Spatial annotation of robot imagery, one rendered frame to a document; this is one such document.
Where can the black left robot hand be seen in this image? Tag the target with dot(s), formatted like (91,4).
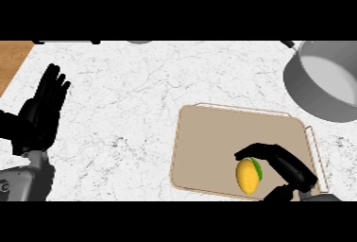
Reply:
(40,107)

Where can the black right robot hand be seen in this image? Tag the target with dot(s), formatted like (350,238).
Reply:
(288,167)

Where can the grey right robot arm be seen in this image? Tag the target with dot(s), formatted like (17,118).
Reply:
(321,198)

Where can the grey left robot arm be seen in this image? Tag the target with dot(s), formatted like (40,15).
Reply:
(23,179)

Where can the beige tray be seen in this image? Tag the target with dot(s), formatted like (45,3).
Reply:
(219,148)

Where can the grey metal pot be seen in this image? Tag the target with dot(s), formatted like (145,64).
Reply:
(325,82)

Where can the brown wooden board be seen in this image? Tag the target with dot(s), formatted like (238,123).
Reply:
(12,61)

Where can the grey rounded object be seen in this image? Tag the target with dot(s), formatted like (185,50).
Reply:
(139,41)

